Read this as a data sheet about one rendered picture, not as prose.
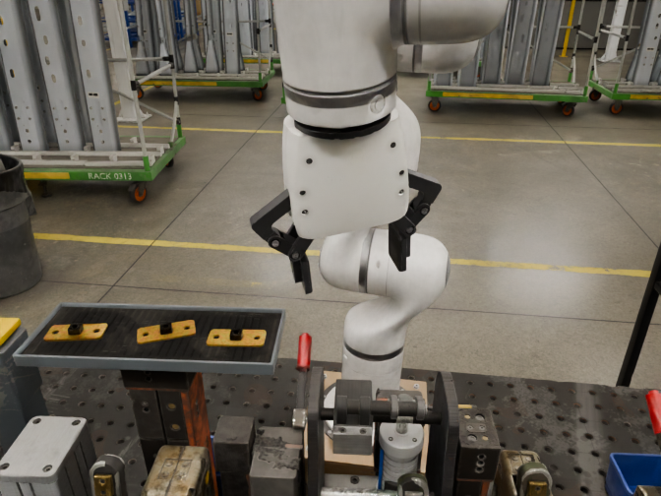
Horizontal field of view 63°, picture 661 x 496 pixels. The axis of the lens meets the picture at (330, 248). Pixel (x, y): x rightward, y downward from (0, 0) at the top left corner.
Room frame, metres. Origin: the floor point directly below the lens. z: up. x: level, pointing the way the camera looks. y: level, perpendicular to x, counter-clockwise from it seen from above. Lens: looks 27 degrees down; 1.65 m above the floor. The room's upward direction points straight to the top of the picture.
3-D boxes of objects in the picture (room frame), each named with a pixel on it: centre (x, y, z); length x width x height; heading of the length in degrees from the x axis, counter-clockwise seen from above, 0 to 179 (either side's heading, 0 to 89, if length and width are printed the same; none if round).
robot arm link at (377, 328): (0.86, -0.12, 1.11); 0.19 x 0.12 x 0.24; 78
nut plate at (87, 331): (0.67, 0.38, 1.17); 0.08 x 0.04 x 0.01; 93
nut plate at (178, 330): (0.67, 0.25, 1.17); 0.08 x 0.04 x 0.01; 106
